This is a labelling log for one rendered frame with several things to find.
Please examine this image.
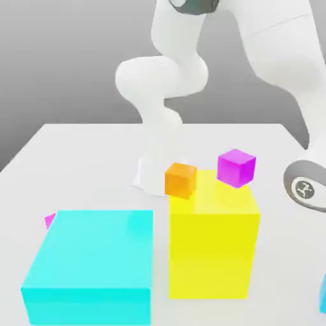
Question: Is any small orange cube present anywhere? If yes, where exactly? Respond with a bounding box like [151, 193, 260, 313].
[164, 162, 198, 200]

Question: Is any small magenta cube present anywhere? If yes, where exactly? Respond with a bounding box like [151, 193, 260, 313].
[216, 148, 257, 190]

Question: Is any small pink cube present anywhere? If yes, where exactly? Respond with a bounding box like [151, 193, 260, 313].
[44, 213, 57, 230]

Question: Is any small blue cube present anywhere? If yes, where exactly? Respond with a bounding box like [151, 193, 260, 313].
[319, 276, 326, 315]

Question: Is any large yellow box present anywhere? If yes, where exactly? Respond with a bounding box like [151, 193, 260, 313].
[168, 169, 261, 300]

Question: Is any large cyan box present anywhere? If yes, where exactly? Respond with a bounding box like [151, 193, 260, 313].
[20, 209, 154, 326]

